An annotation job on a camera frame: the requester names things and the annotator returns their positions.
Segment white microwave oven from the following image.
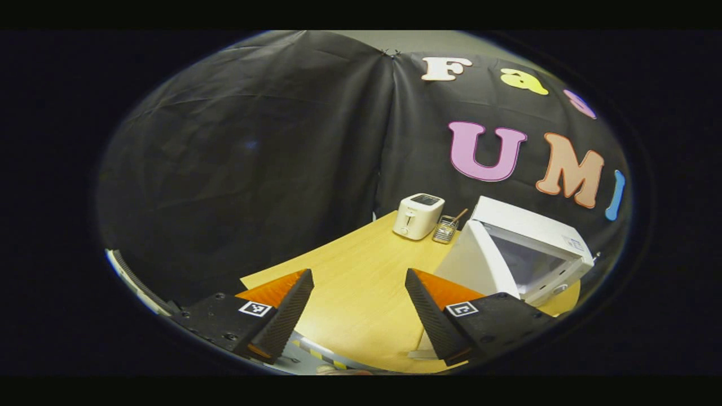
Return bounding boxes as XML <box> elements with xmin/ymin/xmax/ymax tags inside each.
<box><xmin>433</xmin><ymin>196</ymin><xmax>596</xmax><ymax>308</ymax></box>

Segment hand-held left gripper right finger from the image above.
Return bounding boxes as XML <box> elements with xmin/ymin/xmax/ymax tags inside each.
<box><xmin>405</xmin><ymin>268</ymin><xmax>556</xmax><ymax>366</ymax></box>

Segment ribbed black strip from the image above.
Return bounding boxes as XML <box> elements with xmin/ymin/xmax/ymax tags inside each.
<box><xmin>106</xmin><ymin>250</ymin><xmax>178</xmax><ymax>316</ymax></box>

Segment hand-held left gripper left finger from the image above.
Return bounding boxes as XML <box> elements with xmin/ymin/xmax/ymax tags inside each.
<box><xmin>171</xmin><ymin>268</ymin><xmax>315</xmax><ymax>364</ymax></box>

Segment wire mesh basket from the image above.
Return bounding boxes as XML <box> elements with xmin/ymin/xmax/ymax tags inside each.
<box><xmin>432</xmin><ymin>215</ymin><xmax>459</xmax><ymax>244</ymax></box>

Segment white toaster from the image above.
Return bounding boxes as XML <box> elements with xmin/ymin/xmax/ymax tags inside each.
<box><xmin>393</xmin><ymin>193</ymin><xmax>445</xmax><ymax>241</ymax></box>

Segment yellow black striped tape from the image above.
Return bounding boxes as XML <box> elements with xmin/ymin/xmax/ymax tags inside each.
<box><xmin>290</xmin><ymin>333</ymin><xmax>362</xmax><ymax>372</ymax></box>

